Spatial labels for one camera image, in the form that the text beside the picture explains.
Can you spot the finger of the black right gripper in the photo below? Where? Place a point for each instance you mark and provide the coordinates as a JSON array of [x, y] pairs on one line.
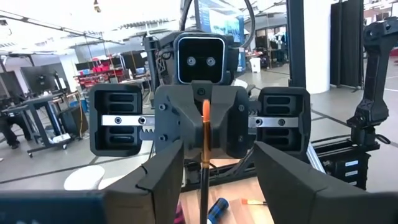
[[177, 124], [230, 124]]

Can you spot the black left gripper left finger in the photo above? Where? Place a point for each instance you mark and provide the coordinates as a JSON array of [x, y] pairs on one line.
[[149, 199]]

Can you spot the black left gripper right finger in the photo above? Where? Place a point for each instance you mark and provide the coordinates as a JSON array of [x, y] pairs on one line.
[[289, 199]]

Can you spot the black paintbrush gold ferrule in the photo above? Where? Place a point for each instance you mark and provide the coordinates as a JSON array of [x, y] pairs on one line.
[[248, 201], [206, 140]]

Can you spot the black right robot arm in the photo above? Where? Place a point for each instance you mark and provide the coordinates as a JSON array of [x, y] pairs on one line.
[[373, 93]]

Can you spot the small blue paint bottle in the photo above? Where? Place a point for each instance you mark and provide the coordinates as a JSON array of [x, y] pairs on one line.
[[219, 207]]

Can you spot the black computer tower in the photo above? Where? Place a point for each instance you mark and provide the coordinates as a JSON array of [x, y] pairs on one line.
[[73, 123]]

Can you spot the red storage bin shelf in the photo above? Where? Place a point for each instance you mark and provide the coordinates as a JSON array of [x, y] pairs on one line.
[[99, 73]]

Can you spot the black controller box white labels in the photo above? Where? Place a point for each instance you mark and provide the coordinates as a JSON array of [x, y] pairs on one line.
[[335, 168]]

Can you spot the grey standing desk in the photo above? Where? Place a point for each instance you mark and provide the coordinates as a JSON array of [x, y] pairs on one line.
[[37, 100]]

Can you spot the white trash bin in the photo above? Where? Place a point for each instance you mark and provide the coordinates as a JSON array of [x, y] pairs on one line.
[[255, 65]]

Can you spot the black computer monitor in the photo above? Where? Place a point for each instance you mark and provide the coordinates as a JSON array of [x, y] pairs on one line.
[[37, 77]]

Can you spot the person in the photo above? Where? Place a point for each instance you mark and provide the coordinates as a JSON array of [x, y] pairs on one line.
[[9, 127]]

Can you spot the blue display banner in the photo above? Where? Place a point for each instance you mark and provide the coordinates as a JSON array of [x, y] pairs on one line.
[[220, 18]]

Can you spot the black curtain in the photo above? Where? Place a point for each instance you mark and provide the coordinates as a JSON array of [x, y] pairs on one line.
[[348, 46]]

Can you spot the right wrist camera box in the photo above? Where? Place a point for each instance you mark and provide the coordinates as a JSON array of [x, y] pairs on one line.
[[201, 46]]

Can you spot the black aluminium rig frame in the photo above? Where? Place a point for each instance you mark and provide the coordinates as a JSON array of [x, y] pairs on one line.
[[295, 46]]

